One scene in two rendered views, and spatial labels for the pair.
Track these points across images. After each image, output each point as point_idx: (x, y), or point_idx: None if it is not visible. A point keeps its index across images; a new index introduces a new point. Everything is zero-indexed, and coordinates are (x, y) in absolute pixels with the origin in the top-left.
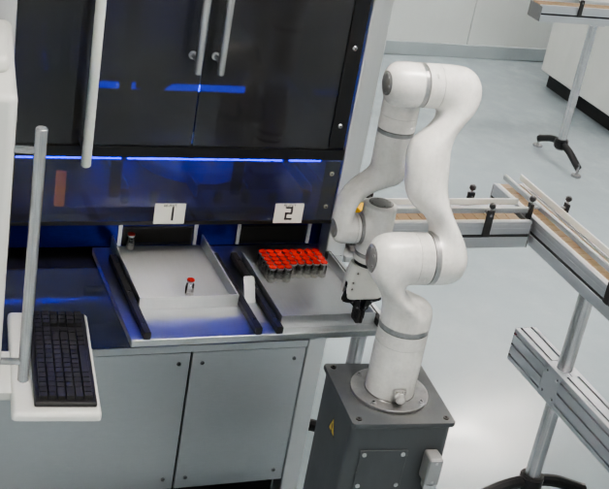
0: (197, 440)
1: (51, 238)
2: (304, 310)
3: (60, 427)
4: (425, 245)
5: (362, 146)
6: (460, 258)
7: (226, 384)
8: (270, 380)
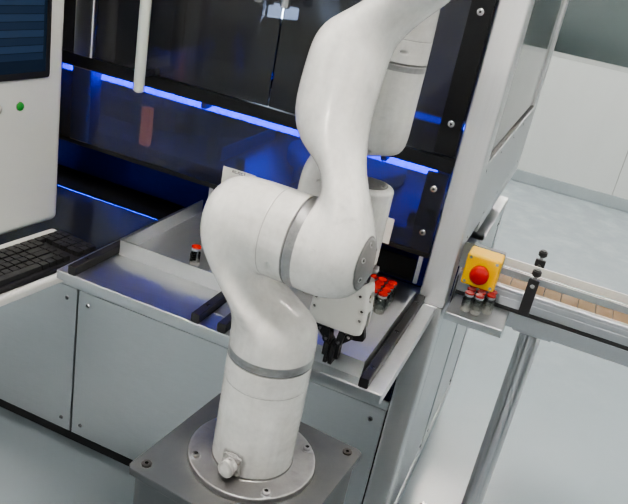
0: None
1: (148, 184)
2: None
3: (130, 384)
4: (279, 205)
5: (479, 161)
6: (330, 246)
7: None
8: (339, 433)
